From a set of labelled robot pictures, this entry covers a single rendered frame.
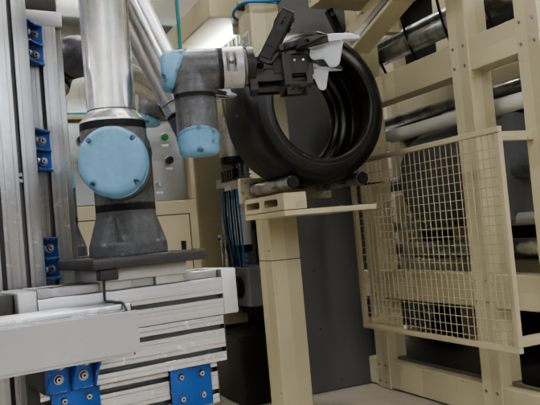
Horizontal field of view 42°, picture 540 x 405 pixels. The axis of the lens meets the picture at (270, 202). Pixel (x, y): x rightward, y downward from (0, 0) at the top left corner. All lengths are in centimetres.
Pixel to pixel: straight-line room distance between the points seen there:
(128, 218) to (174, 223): 163
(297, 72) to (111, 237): 46
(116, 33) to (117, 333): 51
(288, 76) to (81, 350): 58
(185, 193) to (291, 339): 77
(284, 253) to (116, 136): 167
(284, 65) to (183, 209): 178
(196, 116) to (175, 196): 180
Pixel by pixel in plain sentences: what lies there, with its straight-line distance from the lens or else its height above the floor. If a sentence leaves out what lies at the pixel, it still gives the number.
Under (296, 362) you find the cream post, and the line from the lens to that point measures 285.
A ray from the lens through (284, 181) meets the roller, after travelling 243.
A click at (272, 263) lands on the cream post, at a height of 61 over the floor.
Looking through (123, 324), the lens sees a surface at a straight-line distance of 120.
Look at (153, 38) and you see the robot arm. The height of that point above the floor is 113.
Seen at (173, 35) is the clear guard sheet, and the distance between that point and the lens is 314.
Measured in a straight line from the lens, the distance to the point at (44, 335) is 117.
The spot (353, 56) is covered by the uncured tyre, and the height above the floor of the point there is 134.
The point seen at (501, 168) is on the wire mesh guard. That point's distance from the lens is 227.
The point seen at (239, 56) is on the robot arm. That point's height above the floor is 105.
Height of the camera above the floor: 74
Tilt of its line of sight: 2 degrees up
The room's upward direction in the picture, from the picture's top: 5 degrees counter-clockwise
